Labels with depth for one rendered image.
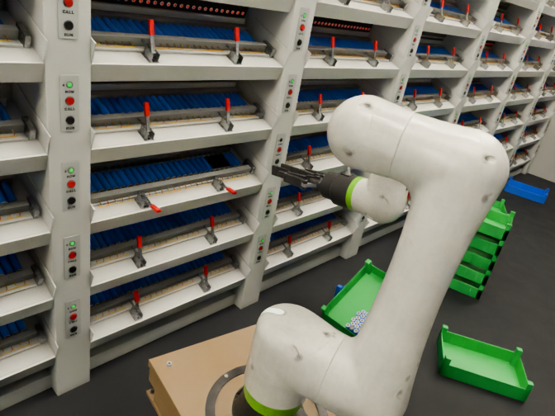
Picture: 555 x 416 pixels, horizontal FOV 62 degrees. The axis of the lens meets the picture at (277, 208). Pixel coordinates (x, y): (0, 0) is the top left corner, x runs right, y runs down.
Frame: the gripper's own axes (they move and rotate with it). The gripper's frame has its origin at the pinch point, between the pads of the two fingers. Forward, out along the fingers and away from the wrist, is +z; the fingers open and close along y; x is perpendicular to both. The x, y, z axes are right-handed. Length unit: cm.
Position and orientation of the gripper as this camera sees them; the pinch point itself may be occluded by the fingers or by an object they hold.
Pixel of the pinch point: (284, 171)
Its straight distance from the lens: 140.8
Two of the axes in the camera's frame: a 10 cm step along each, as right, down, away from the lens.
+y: -7.0, 2.0, -6.9
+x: -0.7, 9.4, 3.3
